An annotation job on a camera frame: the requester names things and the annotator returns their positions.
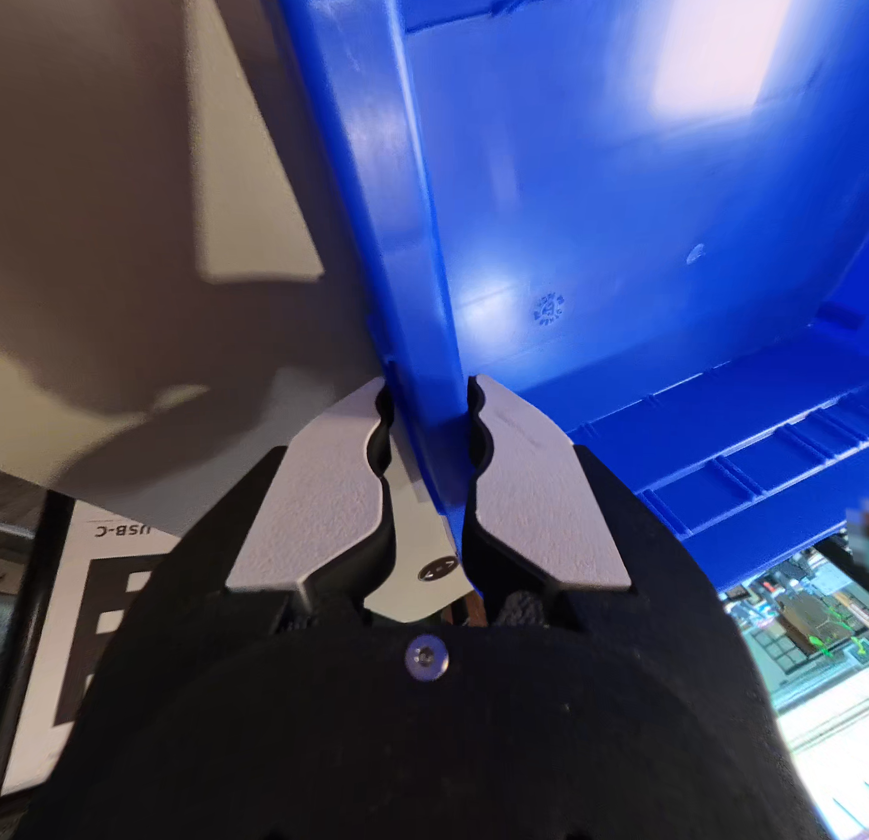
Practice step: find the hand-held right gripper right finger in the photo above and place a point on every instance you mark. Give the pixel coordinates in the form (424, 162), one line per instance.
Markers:
(543, 507)

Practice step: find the round black arrow sticker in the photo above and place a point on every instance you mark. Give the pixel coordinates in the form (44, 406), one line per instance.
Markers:
(436, 569)

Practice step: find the blue plastic bin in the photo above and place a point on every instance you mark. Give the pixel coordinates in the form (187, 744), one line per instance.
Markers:
(611, 175)

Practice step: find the green circuit board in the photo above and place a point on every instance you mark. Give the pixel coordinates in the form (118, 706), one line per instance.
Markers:
(808, 623)

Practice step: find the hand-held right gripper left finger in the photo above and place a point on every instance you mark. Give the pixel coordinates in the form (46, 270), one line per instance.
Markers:
(319, 507)

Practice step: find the white printed marker card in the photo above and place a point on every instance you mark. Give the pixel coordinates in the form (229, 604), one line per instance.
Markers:
(64, 616)

